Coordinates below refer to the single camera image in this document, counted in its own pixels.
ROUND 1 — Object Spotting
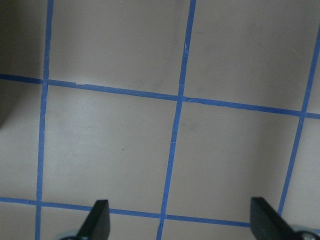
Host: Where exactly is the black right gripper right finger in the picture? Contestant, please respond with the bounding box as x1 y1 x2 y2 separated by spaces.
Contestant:
250 197 300 240

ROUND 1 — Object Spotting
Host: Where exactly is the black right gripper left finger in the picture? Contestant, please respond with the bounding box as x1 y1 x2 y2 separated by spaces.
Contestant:
76 199 111 240

